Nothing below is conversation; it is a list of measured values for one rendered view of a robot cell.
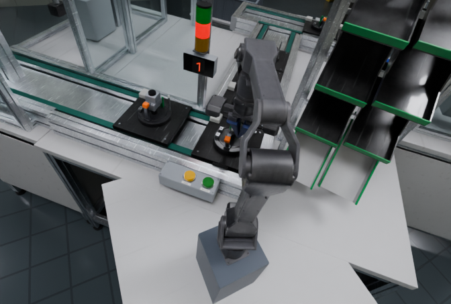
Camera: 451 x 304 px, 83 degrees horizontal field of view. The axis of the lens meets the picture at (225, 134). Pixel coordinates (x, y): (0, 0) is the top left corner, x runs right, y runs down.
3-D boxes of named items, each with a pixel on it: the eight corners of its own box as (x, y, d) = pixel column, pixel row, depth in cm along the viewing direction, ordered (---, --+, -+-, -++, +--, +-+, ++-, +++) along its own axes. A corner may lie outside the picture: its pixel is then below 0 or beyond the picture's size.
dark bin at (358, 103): (362, 108, 64) (376, 94, 57) (313, 88, 67) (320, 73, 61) (395, 28, 72) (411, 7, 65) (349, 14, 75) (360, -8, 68)
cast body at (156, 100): (154, 111, 100) (152, 98, 95) (144, 108, 101) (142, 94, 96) (164, 99, 106) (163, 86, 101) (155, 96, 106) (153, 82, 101)
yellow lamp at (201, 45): (205, 54, 89) (206, 40, 86) (192, 49, 90) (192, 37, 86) (210, 47, 93) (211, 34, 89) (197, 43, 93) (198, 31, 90)
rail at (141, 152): (254, 206, 96) (261, 191, 88) (54, 133, 108) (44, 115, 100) (258, 194, 100) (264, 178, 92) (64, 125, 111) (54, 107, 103)
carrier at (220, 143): (250, 177, 94) (258, 156, 84) (190, 156, 97) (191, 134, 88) (264, 133, 110) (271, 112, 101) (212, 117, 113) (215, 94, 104)
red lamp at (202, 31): (206, 40, 86) (207, 26, 82) (192, 36, 86) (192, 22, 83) (211, 34, 89) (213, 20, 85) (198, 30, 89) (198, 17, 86)
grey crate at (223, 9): (252, 27, 255) (256, 3, 238) (194, 13, 263) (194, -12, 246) (261, 13, 283) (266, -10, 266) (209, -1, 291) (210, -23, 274)
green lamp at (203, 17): (207, 25, 82) (208, 10, 78) (192, 21, 82) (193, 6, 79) (213, 20, 85) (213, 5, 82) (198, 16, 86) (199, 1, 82)
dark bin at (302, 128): (335, 148, 76) (343, 140, 69) (294, 130, 79) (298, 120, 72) (366, 76, 83) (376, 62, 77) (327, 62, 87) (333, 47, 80)
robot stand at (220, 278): (213, 304, 73) (219, 289, 59) (195, 257, 81) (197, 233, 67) (254, 282, 78) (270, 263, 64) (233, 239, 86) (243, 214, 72)
